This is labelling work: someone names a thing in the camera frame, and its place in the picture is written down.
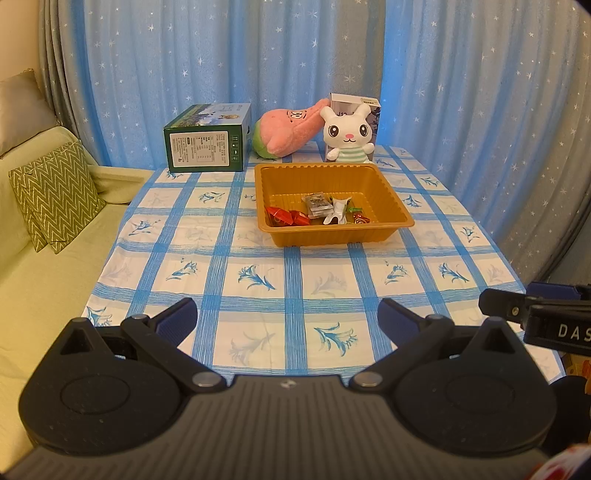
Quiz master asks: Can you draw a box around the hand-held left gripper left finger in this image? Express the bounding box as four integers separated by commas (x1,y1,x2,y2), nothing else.
41,298,227,394

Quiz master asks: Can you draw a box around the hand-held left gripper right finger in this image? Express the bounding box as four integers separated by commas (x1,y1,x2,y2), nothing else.
347,298,532,393

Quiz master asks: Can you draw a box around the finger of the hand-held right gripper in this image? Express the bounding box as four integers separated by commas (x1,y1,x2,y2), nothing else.
479,288,542,329
525,281,591,304

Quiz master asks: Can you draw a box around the orange plastic tray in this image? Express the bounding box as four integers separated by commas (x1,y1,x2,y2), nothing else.
254,163,415,247

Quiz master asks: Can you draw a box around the white snack packet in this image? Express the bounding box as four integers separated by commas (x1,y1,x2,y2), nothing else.
323,196,352,225

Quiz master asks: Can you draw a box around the clear packet of dark seeds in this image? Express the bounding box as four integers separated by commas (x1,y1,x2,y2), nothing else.
302,194,334,219

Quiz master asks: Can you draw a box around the large red snack packet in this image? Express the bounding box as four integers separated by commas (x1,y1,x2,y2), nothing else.
265,206,294,227

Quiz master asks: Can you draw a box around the blue checked floral tablecloth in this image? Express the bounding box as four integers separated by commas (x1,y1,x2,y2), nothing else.
81,145,566,374

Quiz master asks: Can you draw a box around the red patterned clothing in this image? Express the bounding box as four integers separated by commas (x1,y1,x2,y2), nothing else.
531,445,591,480

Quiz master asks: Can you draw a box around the light green sofa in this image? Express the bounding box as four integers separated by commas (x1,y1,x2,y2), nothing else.
0,127,155,462

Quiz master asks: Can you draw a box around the green zigzag cushion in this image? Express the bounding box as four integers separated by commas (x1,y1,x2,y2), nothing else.
21,215,49,253
9,141,107,254

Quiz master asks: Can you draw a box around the green cardboard box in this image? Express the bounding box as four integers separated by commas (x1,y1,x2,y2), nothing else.
163,102,252,172

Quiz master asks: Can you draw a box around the white bunny plush toy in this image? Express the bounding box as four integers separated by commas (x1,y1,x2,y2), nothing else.
320,103,376,163

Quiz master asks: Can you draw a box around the white and grey carton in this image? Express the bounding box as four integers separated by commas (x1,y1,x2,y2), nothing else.
325,92,382,160

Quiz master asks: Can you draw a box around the blue star curtain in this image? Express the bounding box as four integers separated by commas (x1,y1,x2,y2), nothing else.
39,0,386,171
381,0,591,282

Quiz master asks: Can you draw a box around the pink star plush toy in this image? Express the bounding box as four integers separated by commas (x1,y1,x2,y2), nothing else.
252,98,333,161

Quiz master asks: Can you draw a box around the grey cushion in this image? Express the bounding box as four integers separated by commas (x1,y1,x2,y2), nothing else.
0,69,58,155

